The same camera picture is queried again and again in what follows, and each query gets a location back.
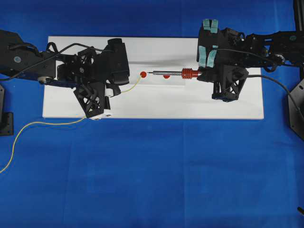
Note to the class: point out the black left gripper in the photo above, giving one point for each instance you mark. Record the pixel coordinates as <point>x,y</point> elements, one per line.
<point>79,72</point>

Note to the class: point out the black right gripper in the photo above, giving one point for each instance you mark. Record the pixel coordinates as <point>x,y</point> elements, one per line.
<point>219,62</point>

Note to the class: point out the red soldering iron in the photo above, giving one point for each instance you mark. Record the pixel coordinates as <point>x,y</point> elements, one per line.
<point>185,73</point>

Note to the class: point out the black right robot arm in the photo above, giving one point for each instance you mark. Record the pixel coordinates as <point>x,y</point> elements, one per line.
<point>269,51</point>

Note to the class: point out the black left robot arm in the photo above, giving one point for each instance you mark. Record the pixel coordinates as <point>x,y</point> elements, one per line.
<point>19,59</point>

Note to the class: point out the red dot mark one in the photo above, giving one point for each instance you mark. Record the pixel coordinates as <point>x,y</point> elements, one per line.
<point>143,74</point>

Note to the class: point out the white board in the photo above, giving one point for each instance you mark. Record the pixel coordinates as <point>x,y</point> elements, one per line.
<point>155,97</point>

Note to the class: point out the blue cloth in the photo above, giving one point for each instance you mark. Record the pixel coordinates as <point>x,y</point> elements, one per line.
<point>148,173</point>

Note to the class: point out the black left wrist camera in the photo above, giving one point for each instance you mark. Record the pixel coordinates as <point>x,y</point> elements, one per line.
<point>118,67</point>

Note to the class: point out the black left mount bracket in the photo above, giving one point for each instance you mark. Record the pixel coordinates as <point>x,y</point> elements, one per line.
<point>6,118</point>

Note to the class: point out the black aluminium frame post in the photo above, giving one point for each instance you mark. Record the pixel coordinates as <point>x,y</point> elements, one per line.
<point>298,6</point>

